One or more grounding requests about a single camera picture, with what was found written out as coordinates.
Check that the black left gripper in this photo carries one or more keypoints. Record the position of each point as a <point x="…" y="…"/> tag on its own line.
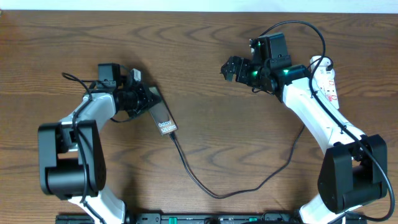
<point x="147" y="101"/>

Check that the Galaxy S25 Ultra smartphone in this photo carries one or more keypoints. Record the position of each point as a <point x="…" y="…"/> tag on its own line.
<point x="162" y="115"/>

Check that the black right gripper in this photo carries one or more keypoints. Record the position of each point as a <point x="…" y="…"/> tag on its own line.
<point x="244" y="64"/>

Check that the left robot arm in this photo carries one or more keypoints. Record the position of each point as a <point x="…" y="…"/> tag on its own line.
<point x="71" y="159"/>

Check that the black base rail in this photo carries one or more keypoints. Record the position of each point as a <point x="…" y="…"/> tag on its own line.
<point x="156" y="218"/>

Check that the white power strip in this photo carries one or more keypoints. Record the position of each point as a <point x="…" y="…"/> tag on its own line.
<point x="325" y="79"/>

